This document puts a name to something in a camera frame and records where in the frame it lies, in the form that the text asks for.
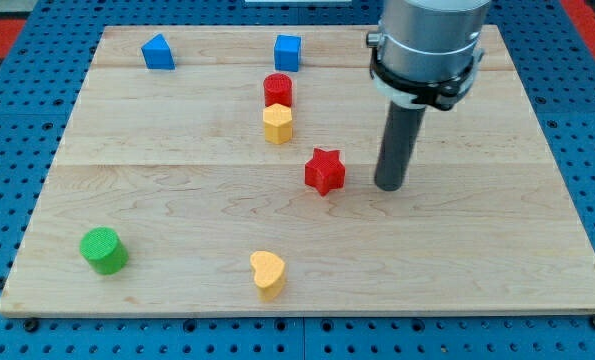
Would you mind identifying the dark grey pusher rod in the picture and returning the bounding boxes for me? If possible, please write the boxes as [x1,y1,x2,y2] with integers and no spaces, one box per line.
[374,102,426,191]

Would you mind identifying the red cylinder block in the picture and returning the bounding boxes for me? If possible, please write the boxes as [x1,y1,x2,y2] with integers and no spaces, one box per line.
[262,73,292,107]

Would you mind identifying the yellow hexagon block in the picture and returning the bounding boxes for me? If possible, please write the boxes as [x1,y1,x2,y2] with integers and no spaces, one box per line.
[262,104,293,144]

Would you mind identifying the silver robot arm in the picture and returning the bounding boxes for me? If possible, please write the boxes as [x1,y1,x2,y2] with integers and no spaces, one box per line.
[366,0,491,111]

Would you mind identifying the wooden board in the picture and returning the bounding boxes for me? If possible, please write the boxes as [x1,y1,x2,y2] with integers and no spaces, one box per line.
[0,26,595,318]

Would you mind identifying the yellow heart block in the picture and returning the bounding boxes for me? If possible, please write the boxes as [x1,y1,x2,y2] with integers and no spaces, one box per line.
[250,250,286,301]

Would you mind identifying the red star block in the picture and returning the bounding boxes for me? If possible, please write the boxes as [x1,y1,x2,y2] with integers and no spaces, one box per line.
[304,148,346,196]

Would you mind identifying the blue triangle block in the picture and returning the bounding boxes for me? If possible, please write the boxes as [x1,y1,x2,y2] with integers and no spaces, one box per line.
[141,34,176,70]

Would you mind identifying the green cylinder block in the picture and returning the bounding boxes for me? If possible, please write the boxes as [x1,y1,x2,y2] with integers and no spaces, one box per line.
[79,227,129,275]

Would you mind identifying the blue cube block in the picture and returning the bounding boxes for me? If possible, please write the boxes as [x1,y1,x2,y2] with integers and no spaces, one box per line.
[274,34,301,72]

